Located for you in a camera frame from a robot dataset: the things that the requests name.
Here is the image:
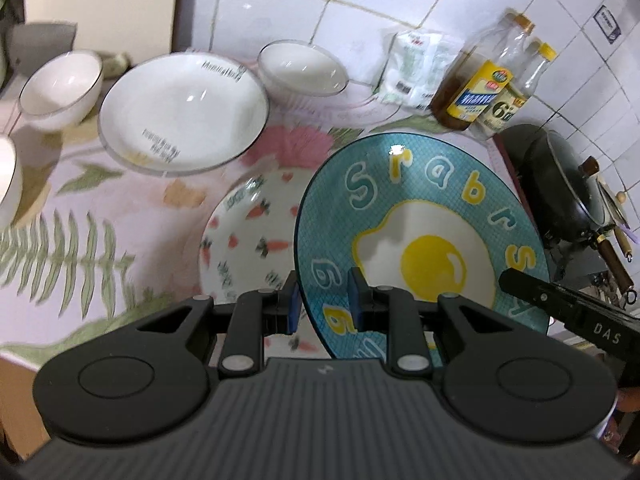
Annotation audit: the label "floral tablecloth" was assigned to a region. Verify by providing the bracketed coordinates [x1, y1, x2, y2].
[0, 50, 526, 363]

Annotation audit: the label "white plastic bag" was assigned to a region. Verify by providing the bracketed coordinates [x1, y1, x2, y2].
[377, 30, 463, 111]

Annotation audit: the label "grey container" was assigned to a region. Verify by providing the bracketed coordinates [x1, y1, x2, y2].
[10, 22, 79, 74]

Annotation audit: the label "blue fried egg plate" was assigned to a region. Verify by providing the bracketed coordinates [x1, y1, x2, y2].
[292, 132, 551, 368]

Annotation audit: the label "white carrot print plate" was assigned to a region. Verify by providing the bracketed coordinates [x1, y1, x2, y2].
[199, 167, 332, 361]

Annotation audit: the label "clear vinegar bottle yellow cap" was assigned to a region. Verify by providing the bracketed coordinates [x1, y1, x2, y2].
[475, 40, 558, 141]

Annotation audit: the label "black wok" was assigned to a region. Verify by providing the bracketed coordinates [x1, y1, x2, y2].
[500, 124, 638, 306]

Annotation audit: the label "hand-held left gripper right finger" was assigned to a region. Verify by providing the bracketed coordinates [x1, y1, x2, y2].
[348, 267, 502, 378]

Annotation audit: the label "grey wok lid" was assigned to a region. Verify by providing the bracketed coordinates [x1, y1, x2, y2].
[542, 130, 613, 227]

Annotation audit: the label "large white bowl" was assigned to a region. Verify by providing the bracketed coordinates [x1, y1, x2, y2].
[97, 51, 271, 177]

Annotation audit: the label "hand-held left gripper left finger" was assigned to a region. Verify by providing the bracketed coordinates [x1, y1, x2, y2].
[136, 270, 302, 379]

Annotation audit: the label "small green item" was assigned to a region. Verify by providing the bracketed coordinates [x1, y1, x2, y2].
[104, 52, 132, 75]

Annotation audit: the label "oil bottle yellow label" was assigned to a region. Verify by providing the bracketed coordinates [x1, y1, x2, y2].
[430, 10, 536, 132]

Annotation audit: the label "wall sticker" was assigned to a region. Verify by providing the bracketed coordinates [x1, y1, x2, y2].
[594, 5, 624, 45]

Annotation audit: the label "small white bowl dark rim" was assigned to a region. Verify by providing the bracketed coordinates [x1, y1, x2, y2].
[18, 50, 105, 132]
[256, 40, 351, 103]
[0, 135, 24, 231]

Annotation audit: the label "grey gas stove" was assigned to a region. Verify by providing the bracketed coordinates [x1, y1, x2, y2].
[542, 232, 640, 311]

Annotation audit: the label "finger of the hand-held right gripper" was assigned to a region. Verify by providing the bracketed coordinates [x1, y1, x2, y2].
[499, 267, 557, 319]

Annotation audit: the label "wooden handled utensil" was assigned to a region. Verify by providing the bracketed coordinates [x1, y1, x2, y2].
[597, 175, 639, 264]

